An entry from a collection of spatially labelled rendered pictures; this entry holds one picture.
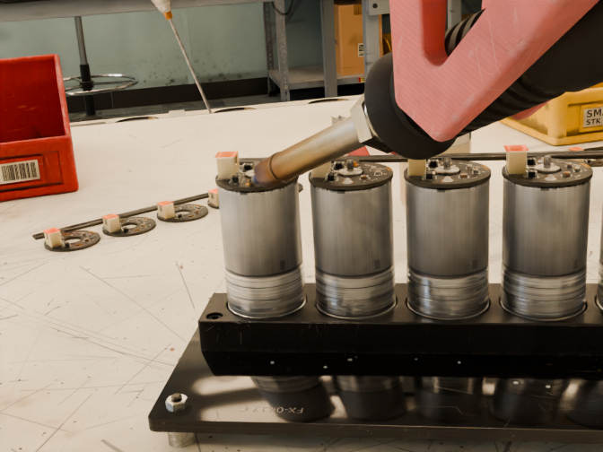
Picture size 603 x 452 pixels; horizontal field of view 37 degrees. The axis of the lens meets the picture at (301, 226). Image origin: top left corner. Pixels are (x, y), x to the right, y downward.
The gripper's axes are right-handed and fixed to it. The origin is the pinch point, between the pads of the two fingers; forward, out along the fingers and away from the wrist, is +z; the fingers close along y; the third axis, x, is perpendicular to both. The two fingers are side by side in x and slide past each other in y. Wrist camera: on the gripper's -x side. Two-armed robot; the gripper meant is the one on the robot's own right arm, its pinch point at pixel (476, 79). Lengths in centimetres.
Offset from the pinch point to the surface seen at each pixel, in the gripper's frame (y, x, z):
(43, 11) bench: -79, -189, 123
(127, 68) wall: -187, -321, 249
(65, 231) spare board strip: -0.9, -18.2, 21.3
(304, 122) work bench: -22.4, -26.5, 26.0
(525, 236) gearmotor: -5.4, 0.0, 6.4
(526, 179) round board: -5.5, -0.8, 5.0
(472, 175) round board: -4.8, -2.1, 5.6
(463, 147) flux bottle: -16.0, -9.9, 13.6
